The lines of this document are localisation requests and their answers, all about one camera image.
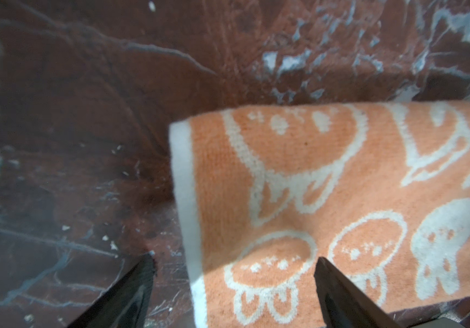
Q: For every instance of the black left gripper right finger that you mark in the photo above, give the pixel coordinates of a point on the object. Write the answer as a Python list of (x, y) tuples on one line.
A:
[(342, 303)]

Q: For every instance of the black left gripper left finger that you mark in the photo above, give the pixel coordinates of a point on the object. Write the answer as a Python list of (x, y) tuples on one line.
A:
[(125, 304)]

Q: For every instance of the orange rabbit print towel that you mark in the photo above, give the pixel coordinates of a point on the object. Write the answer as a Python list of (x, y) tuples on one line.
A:
[(380, 189)]

